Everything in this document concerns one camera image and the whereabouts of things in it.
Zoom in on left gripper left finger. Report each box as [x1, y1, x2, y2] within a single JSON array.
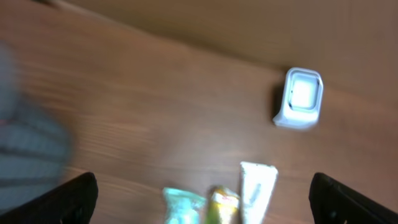
[[1, 172, 98, 224]]

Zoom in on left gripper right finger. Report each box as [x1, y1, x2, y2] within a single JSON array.
[[308, 172, 397, 224]]

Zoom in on white Pantene tube gold cap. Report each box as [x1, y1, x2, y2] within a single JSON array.
[[240, 161, 279, 224]]

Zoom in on green yellow snack bar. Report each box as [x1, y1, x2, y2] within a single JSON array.
[[205, 185, 240, 224]]

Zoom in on teal snack packet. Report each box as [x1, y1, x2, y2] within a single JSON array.
[[163, 187, 206, 224]]

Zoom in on white barcode scanner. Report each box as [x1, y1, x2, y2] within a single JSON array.
[[273, 67, 324, 130]]

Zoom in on grey plastic basket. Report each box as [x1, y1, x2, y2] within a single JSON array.
[[1, 44, 72, 213]]

